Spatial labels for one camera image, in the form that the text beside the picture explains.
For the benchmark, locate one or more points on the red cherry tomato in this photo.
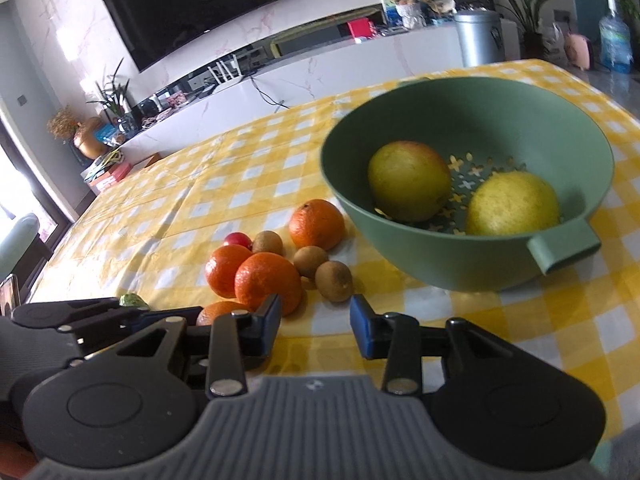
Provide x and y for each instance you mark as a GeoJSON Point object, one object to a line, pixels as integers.
{"type": "Point", "coordinates": [237, 240]}

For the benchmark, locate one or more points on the brown kiwi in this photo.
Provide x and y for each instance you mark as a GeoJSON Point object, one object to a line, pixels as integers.
{"type": "Point", "coordinates": [310, 261]}
{"type": "Point", "coordinates": [267, 242]}
{"type": "Point", "coordinates": [334, 281]}

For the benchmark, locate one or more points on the teal chair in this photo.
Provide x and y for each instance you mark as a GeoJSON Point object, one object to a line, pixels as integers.
{"type": "Point", "coordinates": [20, 240]}

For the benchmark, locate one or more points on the white marble tv cabinet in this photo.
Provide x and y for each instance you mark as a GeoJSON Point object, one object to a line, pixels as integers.
{"type": "Point", "coordinates": [325, 70]}

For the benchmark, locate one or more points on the pink pig-shaped appliance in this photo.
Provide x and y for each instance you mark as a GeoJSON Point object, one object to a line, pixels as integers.
{"type": "Point", "coordinates": [578, 51]}

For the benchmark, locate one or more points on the red box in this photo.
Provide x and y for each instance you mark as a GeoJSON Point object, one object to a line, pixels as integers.
{"type": "Point", "coordinates": [359, 28]}

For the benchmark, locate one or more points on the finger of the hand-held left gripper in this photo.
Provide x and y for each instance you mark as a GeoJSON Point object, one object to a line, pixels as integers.
{"type": "Point", "coordinates": [150, 317]}
{"type": "Point", "coordinates": [50, 312]}

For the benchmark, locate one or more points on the painted picture board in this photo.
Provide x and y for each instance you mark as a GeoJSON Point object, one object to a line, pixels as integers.
{"type": "Point", "coordinates": [387, 2]}

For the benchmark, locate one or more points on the plant in glass vase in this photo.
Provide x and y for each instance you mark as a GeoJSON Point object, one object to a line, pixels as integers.
{"type": "Point", "coordinates": [114, 97]}

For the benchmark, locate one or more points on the tall leafy potted plant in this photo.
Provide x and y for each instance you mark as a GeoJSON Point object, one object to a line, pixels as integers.
{"type": "Point", "coordinates": [531, 15]}

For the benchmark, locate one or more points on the orange mandarin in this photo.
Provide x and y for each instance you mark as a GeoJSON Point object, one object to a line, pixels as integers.
{"type": "Point", "coordinates": [220, 311]}
{"type": "Point", "coordinates": [267, 282]}
{"type": "Point", "coordinates": [316, 225]}
{"type": "Point", "coordinates": [224, 270]}

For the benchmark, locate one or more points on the yellow lemon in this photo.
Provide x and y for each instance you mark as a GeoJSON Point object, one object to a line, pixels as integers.
{"type": "Point", "coordinates": [407, 180]}

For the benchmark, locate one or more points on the yellow checkered tablecloth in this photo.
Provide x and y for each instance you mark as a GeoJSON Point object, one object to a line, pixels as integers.
{"type": "Point", "coordinates": [200, 185]}

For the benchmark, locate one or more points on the blue water jug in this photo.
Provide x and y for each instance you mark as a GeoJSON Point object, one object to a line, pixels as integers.
{"type": "Point", "coordinates": [615, 40]}

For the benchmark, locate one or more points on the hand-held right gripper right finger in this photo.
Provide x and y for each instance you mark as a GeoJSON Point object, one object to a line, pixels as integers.
{"type": "Point", "coordinates": [362, 327]}

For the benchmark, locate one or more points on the stack of books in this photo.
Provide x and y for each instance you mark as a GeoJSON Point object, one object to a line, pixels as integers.
{"type": "Point", "coordinates": [107, 172]}

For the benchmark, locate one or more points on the dried flower bunch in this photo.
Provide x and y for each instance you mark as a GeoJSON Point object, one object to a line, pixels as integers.
{"type": "Point", "coordinates": [62, 122]}

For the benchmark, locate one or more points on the black wall television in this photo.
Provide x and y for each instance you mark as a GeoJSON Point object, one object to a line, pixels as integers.
{"type": "Point", "coordinates": [200, 5]}

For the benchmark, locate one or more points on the green colander bowl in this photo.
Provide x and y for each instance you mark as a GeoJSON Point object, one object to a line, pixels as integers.
{"type": "Point", "coordinates": [400, 255]}

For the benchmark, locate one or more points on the orange cardboard box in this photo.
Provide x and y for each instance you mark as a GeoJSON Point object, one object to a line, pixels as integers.
{"type": "Point", "coordinates": [151, 160]}

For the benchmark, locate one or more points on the silver trash can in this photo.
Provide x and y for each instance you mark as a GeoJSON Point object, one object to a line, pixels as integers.
{"type": "Point", "coordinates": [477, 40]}

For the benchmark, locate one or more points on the white router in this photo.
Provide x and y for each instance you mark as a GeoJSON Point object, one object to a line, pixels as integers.
{"type": "Point", "coordinates": [225, 71]}

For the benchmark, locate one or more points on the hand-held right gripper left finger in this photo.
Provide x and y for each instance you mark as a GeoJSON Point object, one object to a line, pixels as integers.
{"type": "Point", "coordinates": [272, 321]}

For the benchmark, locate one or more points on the long dark soundbar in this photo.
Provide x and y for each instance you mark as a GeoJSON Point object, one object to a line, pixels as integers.
{"type": "Point", "coordinates": [310, 39]}

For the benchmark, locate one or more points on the green cucumber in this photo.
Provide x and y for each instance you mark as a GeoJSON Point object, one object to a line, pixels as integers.
{"type": "Point", "coordinates": [132, 300]}

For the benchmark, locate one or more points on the golden vase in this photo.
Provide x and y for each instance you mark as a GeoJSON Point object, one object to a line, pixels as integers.
{"type": "Point", "coordinates": [90, 140]}

